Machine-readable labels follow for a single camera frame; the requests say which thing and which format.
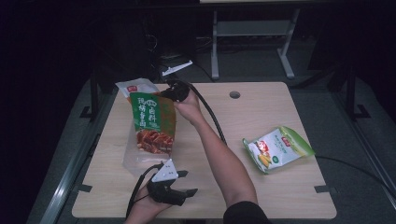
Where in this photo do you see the clear plastic container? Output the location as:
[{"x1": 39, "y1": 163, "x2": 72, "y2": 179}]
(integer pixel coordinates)
[{"x1": 121, "y1": 110, "x2": 176, "y2": 177}]

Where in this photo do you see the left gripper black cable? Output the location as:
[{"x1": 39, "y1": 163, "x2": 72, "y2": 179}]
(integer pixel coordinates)
[{"x1": 125, "y1": 162, "x2": 164, "y2": 219}]

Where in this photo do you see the black sleeve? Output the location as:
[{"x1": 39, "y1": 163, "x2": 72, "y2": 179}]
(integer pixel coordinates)
[{"x1": 222, "y1": 200, "x2": 273, "y2": 224}]

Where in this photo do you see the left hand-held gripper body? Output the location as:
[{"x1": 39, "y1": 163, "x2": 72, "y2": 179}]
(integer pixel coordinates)
[{"x1": 147, "y1": 159, "x2": 188, "y2": 206}]

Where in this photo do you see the white metal desk frame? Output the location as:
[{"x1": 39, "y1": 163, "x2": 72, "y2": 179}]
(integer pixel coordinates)
[{"x1": 199, "y1": 0, "x2": 302, "y2": 80}]

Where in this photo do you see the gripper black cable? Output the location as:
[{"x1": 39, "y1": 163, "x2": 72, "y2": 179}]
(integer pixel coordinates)
[
  {"x1": 125, "y1": 162, "x2": 164, "y2": 219},
  {"x1": 174, "y1": 78, "x2": 396, "y2": 197}
]

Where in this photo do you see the green and red seasoning packet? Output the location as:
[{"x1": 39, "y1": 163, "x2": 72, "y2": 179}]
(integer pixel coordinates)
[{"x1": 129, "y1": 91, "x2": 177, "y2": 156}]

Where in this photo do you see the white and green corn packet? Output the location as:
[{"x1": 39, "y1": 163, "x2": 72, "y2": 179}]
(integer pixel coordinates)
[{"x1": 242, "y1": 125, "x2": 317, "y2": 175}]

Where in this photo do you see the person's left hand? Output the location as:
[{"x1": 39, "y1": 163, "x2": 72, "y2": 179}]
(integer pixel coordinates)
[{"x1": 124, "y1": 186, "x2": 172, "y2": 224}]

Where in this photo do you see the aluminium floor rail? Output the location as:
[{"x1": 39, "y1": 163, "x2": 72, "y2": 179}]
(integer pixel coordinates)
[
  {"x1": 331, "y1": 90, "x2": 396, "y2": 203},
  {"x1": 38, "y1": 90, "x2": 118, "y2": 224}
]

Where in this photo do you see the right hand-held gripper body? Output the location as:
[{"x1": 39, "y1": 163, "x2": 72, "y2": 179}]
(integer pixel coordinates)
[{"x1": 162, "y1": 60, "x2": 193, "y2": 103}]

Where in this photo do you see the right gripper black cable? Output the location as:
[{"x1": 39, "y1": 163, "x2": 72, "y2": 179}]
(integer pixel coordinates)
[{"x1": 174, "y1": 78, "x2": 396, "y2": 197}]

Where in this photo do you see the person's right hand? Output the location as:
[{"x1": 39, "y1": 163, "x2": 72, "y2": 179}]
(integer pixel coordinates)
[{"x1": 173, "y1": 91, "x2": 204, "y2": 127}]

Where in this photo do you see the tangle of floor cables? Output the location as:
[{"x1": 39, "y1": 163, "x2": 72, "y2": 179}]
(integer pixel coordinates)
[{"x1": 146, "y1": 32, "x2": 216, "y2": 84}]

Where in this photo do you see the black metal stand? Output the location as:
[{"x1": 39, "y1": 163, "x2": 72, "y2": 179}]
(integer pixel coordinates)
[
  {"x1": 342, "y1": 63, "x2": 372, "y2": 120},
  {"x1": 78, "y1": 69, "x2": 101, "y2": 122}
]

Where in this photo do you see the white packet with red label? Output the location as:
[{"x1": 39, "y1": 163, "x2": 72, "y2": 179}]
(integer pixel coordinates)
[{"x1": 115, "y1": 77, "x2": 161, "y2": 101}]

